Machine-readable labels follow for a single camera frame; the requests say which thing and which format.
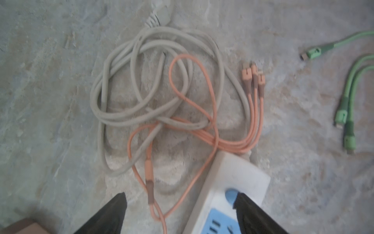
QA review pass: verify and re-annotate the blue white power strip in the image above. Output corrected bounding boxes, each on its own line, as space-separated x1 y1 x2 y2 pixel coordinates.
183 151 271 234

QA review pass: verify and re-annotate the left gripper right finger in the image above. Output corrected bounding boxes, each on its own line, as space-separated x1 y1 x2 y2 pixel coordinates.
233 193 289 234

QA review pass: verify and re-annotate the pink charger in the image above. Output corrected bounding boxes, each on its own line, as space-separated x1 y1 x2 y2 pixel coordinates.
1 218 50 234

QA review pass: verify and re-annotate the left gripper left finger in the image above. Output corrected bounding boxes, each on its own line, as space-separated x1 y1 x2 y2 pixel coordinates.
75 192 127 234

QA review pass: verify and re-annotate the pink cable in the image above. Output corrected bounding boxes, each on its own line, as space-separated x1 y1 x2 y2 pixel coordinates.
127 53 266 234

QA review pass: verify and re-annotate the green cable bundle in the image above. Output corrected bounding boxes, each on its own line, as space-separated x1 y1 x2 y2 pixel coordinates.
300 30 374 155

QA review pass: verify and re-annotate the grey coiled cable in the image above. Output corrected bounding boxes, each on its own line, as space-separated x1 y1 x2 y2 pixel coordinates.
90 0 259 177

